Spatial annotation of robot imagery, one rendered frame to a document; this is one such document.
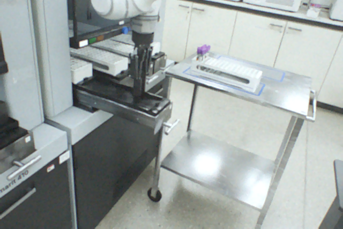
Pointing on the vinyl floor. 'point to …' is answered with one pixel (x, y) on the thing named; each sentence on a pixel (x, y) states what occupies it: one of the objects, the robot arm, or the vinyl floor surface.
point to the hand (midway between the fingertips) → (139, 85)
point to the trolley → (300, 99)
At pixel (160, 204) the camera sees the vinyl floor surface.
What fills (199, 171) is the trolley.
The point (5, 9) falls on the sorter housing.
